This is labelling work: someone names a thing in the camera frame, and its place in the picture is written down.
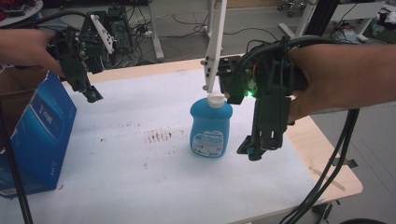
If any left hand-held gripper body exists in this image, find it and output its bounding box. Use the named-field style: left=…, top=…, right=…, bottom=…
left=46, top=12, right=106, bottom=104

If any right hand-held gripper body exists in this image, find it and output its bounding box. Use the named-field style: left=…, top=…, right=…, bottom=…
left=217, top=36, right=310, bottom=161

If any blue bottle with white cap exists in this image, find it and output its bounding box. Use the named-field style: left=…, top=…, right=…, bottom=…
left=189, top=91, right=233, bottom=159

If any person's left hand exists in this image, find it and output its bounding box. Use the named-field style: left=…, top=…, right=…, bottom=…
left=0, top=28, right=65, bottom=77

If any person's right hand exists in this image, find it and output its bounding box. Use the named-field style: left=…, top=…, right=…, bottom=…
left=287, top=43, right=353, bottom=124

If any black computer tower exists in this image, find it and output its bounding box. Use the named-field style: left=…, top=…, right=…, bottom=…
left=104, top=5, right=134, bottom=69

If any white desk leg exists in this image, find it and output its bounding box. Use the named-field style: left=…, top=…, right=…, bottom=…
left=148, top=0, right=165, bottom=62

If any white desk foot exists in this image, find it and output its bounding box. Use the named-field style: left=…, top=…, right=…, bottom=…
left=277, top=0, right=319, bottom=39

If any round white table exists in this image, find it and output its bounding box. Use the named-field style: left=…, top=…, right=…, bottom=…
left=0, top=0, right=45, bottom=28

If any office chair base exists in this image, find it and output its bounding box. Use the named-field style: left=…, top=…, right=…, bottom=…
left=276, top=0, right=308, bottom=19

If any blue cardboard box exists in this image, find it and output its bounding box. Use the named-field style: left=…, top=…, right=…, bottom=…
left=0, top=65, right=78, bottom=199

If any black metal column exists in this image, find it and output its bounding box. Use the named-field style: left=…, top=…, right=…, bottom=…
left=304, top=0, right=341, bottom=37

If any teal cloth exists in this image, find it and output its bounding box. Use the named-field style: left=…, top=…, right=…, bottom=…
left=329, top=27, right=371, bottom=45

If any white foam mat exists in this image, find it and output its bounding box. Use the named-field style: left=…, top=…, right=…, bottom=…
left=0, top=68, right=318, bottom=224

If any thick black cable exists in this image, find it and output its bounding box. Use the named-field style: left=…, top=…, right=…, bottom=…
left=239, top=35, right=341, bottom=63

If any black cable bundle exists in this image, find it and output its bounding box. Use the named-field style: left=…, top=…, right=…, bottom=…
left=279, top=107, right=361, bottom=224

